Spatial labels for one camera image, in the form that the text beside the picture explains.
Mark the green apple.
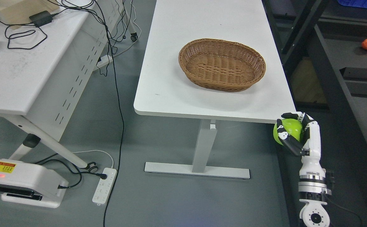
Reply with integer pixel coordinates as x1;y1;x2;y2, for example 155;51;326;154
273;118;303;145

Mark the white power strip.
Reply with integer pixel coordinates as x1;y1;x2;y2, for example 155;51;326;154
92;168;118;206
93;55;113;71

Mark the brown wicker basket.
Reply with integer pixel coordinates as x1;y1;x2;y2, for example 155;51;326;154
178;38;266;92

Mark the white table with pedestal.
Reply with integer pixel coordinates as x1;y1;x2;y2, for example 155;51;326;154
134;0;295;179

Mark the black power adapter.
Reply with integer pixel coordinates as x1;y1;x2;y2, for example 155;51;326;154
29;10;53;27

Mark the white folding desk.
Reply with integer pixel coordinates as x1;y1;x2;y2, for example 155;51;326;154
0;0;139;173

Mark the long black cable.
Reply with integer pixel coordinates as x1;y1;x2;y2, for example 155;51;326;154
93;0;125;227

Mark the white floor device warning label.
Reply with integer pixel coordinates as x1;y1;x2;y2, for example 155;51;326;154
0;159;68;208

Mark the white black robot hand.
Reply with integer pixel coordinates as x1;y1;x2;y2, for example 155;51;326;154
276;112;326;183

